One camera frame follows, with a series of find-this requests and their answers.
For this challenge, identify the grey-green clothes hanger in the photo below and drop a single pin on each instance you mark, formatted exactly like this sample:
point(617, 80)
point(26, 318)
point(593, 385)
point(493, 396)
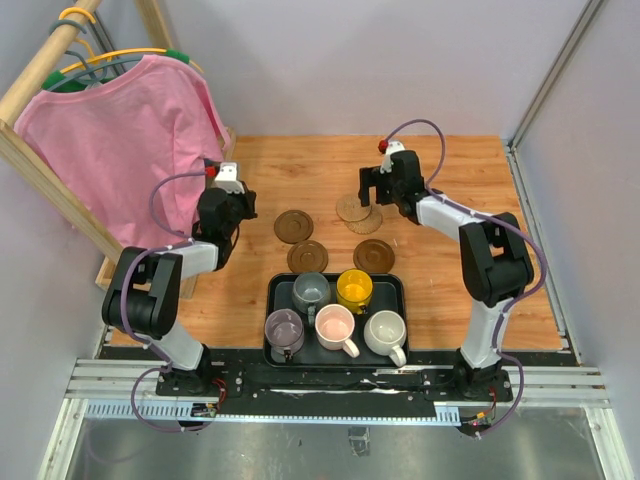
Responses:
point(95, 40)

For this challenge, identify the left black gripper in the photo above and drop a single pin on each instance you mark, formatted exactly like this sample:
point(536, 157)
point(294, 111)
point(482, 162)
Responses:
point(249, 199)

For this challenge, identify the purple glass mug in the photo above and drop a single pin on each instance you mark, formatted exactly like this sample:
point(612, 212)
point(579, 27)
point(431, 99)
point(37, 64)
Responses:
point(284, 332)

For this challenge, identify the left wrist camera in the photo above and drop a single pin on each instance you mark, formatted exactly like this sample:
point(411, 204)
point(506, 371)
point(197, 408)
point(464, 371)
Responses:
point(225, 176)

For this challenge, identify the cream ceramic mug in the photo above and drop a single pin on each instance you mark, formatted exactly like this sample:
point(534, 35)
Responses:
point(385, 334)

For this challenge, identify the grey ceramic mug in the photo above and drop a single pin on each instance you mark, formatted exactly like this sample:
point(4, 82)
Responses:
point(311, 292)

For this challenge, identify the pink ceramic mug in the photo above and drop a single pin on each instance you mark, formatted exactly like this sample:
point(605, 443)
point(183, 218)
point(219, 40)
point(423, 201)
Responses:
point(335, 326)

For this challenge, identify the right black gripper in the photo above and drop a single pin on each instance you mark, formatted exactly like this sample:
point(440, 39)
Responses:
point(372, 177)

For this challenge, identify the woven rattan coaster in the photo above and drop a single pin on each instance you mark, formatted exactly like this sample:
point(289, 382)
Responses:
point(368, 225)
point(349, 209)

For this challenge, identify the brown wooden coaster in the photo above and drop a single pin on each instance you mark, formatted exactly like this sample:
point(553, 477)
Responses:
point(293, 226)
point(307, 256)
point(374, 256)

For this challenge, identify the yellow glass mug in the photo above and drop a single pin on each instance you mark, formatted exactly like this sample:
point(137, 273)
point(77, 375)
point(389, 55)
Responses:
point(354, 291)

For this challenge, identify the black plastic tray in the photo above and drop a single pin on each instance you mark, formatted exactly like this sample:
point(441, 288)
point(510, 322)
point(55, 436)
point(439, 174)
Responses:
point(388, 294)

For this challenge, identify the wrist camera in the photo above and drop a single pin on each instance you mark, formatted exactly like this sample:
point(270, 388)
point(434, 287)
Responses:
point(225, 176)
point(387, 148)

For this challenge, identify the yellow clothes hanger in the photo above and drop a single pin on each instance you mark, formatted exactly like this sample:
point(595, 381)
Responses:
point(154, 21)

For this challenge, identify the pink t-shirt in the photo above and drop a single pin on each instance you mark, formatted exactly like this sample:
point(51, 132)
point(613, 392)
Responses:
point(132, 150)

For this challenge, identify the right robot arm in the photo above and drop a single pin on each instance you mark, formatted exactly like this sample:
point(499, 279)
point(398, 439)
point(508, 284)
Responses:
point(495, 262)

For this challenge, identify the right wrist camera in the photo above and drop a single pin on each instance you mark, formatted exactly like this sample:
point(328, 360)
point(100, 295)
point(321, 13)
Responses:
point(387, 148)

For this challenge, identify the wooden clothes rack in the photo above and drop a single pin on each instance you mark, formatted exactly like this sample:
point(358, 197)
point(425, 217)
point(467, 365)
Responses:
point(26, 161)

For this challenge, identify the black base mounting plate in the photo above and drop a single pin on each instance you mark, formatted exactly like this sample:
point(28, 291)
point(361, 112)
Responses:
point(252, 387)

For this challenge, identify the aluminium frame rail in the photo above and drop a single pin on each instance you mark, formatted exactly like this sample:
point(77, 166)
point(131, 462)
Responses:
point(346, 425)

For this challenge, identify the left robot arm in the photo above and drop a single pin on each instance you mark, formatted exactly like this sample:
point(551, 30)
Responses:
point(143, 297)

